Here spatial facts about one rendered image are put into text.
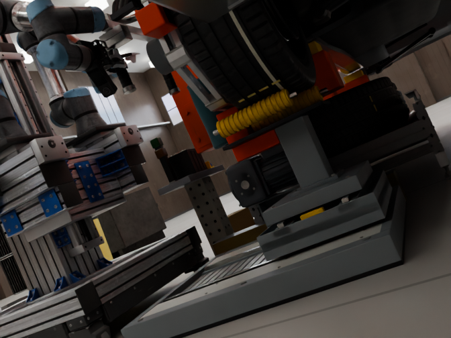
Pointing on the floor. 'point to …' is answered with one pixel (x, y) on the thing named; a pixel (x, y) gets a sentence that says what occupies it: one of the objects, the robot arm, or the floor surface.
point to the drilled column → (209, 210)
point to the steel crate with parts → (133, 223)
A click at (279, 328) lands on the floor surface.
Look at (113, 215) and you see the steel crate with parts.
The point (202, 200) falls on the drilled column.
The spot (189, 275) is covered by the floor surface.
